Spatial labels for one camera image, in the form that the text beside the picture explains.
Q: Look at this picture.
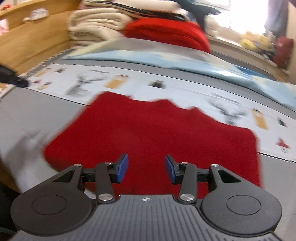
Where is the dark red knit sweater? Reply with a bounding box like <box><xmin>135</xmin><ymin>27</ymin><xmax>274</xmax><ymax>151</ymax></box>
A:
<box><xmin>44</xmin><ymin>92</ymin><xmax>260</xmax><ymax>195</ymax></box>

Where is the tissue pack on headboard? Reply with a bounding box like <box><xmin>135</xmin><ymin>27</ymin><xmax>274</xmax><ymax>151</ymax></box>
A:
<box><xmin>23</xmin><ymin>8</ymin><xmax>49</xmax><ymax>23</ymax></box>

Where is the printed white bed sheet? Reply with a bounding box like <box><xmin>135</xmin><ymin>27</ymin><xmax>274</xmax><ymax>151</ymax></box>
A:
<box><xmin>23</xmin><ymin>61</ymin><xmax>295</xmax><ymax>162</ymax></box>

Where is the cream folded blankets stack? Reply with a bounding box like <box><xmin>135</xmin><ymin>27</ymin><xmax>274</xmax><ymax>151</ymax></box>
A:
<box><xmin>67</xmin><ymin>8</ymin><xmax>133</xmax><ymax>48</ymax></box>

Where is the light blue folded sheet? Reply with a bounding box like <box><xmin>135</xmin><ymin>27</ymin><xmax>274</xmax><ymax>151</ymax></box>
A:
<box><xmin>64</xmin><ymin>38</ymin><xmax>295</xmax><ymax>110</ymax></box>

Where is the yellow plush toys pile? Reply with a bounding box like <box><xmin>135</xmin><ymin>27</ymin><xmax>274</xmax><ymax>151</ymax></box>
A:
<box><xmin>240</xmin><ymin>31</ymin><xmax>275</xmax><ymax>56</ymax></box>

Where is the dark red cushion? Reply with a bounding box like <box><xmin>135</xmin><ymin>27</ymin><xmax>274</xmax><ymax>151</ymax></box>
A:
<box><xmin>272</xmin><ymin>36</ymin><xmax>294</xmax><ymax>69</ymax></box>

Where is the white folded bedding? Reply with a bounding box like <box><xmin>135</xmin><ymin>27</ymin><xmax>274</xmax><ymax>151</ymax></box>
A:
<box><xmin>80</xmin><ymin>1</ymin><xmax>190</xmax><ymax>21</ymax></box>

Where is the white plush toy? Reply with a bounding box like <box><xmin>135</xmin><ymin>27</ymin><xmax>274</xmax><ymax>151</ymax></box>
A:
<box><xmin>205</xmin><ymin>16</ymin><xmax>220</xmax><ymax>38</ymax></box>

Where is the bright red folded blanket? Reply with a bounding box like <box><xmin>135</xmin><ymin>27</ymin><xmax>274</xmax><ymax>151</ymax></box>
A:
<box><xmin>123</xmin><ymin>18</ymin><xmax>210</xmax><ymax>53</ymax></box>

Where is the purple curtain right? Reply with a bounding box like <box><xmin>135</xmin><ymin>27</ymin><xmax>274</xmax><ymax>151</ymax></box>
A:
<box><xmin>264</xmin><ymin>0</ymin><xmax>288</xmax><ymax>38</ymax></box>

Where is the window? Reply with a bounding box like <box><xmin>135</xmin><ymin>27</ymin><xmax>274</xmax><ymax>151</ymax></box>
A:
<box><xmin>216</xmin><ymin>1</ymin><xmax>268</xmax><ymax>42</ymax></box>

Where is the teal plush shark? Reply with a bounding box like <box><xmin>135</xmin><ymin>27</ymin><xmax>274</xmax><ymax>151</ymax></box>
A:
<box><xmin>175</xmin><ymin>0</ymin><xmax>221</xmax><ymax>32</ymax></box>

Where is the wooden bed frame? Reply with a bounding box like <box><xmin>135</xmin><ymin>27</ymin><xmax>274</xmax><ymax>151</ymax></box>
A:
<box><xmin>1</xmin><ymin>1</ymin><xmax>80</xmax><ymax>74</ymax></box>

